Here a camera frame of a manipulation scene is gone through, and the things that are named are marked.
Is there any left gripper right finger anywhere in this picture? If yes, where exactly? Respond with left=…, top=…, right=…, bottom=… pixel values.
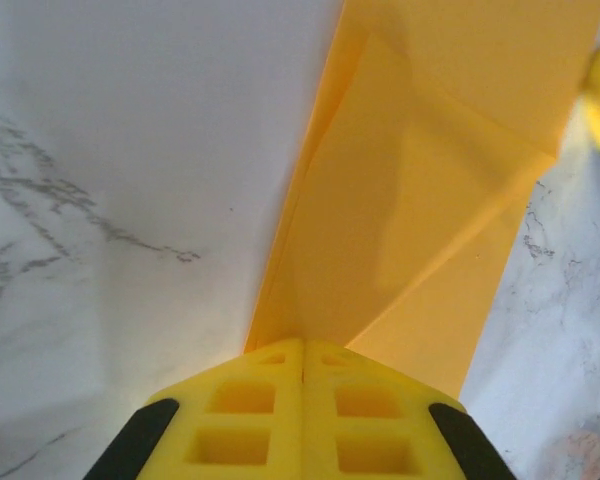
left=302, top=338, right=519, bottom=480

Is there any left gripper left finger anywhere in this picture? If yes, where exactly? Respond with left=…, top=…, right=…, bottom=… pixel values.
left=84, top=337, right=306, bottom=480

